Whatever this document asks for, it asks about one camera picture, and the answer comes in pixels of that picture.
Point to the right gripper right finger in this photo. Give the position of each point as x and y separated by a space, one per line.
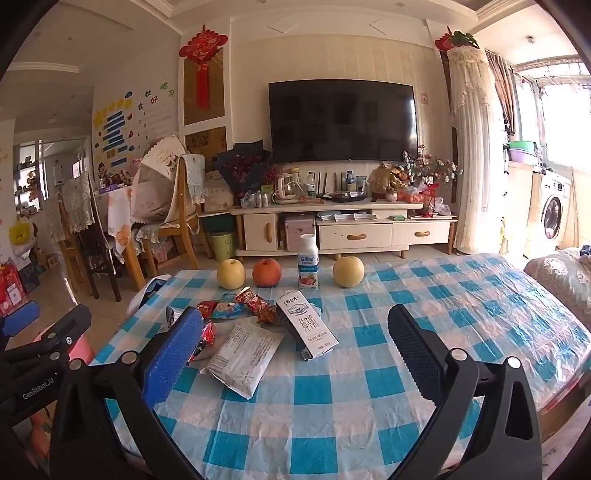
506 441

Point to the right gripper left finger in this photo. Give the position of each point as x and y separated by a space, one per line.
85 444

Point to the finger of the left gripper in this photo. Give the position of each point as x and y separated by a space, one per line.
50 336
19 319

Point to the pink plastic basin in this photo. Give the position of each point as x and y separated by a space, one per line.
82 350

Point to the red wedding candy pack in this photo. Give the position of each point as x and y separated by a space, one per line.
207 338

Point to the blue cartoon snack pack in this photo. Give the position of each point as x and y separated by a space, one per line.
228 308

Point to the white wet wipes pack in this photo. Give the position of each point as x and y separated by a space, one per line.
242 359

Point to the dark red snack wrapper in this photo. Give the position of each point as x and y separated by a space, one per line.
263 309

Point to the white milk carton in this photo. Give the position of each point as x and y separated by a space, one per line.
302 320

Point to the green trash can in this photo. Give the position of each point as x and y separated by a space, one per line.
223 245

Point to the red gift bags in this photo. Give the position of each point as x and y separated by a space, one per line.
12 293

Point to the yellow plastic bag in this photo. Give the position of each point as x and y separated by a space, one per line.
20 233

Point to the dark wooden chair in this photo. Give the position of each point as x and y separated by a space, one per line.
84 233

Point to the dining table with cloth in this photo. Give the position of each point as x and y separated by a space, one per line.
114 213

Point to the blue checkered tablecloth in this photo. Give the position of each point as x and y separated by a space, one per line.
355 412

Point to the wooden chair with cushion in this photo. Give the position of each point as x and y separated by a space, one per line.
165 198

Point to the yellow pear left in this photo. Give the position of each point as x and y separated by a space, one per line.
230 274

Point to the yellow pear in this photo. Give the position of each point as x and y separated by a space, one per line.
348 271
230 274

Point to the red apple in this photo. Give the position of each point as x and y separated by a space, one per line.
266 273

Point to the white tv cabinet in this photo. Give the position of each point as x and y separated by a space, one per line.
344 228

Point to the dark flower bouquet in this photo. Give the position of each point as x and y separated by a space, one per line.
243 167

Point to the white washing machine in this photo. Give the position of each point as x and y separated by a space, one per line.
549 205

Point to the pink storage box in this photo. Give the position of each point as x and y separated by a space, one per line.
296 226

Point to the yellow pear right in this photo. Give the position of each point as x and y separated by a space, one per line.
348 271

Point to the white yogurt drink bottle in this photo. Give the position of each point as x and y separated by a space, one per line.
308 262

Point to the electric kettle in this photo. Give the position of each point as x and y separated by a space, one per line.
286 190

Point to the golden ornament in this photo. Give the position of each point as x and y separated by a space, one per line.
386 181

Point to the red chinese knot decoration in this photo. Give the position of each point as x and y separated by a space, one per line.
200 49

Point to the black flat television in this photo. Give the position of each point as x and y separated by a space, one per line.
338 120

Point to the covered standing air conditioner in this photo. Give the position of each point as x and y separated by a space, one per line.
471 110

